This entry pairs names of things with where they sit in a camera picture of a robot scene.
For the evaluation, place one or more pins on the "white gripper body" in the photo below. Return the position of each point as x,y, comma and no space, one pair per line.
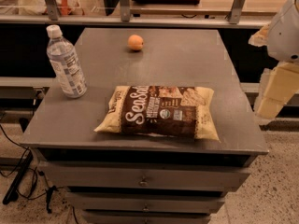
285,36

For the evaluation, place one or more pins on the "orange fruit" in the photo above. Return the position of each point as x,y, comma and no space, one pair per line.
135,42

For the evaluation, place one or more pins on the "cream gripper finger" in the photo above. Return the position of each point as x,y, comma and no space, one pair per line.
259,39
276,88

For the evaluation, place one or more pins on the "metal railing shelf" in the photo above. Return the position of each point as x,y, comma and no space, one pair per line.
208,14

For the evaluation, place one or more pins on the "brown sea salt chip bag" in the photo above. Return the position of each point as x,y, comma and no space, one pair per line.
160,111

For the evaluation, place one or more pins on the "clear plastic water bottle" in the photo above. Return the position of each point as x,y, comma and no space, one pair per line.
65,63

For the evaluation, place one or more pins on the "orange white bag background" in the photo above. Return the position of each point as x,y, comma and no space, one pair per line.
61,7

